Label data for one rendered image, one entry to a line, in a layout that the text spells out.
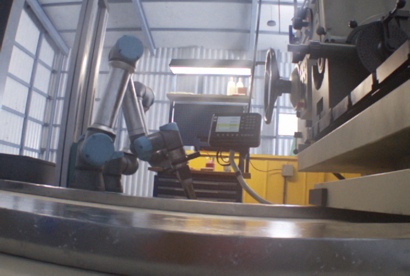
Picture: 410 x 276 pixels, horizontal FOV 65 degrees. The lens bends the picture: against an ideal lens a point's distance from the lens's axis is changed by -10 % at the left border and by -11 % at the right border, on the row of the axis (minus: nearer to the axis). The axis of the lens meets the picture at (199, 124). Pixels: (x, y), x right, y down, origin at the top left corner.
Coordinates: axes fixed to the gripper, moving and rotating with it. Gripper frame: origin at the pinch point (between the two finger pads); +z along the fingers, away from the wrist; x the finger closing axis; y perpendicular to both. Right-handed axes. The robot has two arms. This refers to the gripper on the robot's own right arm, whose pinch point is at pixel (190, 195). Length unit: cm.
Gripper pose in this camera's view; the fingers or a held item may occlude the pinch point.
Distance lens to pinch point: 151.6
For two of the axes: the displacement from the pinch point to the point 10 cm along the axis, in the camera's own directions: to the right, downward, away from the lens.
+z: 3.1, 9.5, 0.1
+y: -9.4, 3.0, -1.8
